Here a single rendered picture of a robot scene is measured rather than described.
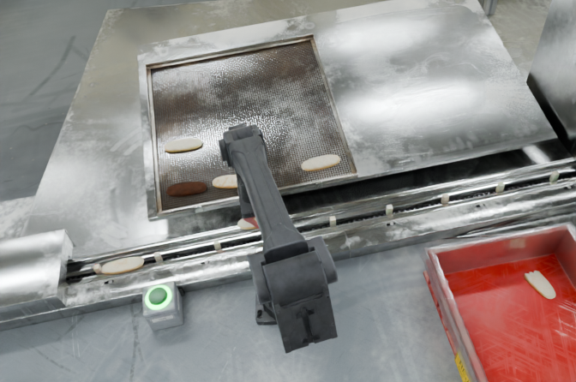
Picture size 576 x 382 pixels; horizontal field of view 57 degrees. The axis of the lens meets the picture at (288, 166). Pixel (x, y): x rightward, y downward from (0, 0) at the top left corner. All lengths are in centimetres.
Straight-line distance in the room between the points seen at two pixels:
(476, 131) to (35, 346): 116
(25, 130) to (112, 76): 139
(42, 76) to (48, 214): 211
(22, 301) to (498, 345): 99
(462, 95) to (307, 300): 94
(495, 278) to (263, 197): 64
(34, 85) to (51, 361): 244
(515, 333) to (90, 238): 101
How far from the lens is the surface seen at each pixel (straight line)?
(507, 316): 124
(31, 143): 313
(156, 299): 118
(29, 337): 136
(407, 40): 164
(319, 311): 73
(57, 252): 132
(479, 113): 150
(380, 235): 125
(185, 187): 134
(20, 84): 360
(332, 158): 134
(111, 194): 151
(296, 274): 70
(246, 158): 93
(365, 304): 121
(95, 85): 190
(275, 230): 76
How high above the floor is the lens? 189
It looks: 48 degrees down
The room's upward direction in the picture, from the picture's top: 7 degrees counter-clockwise
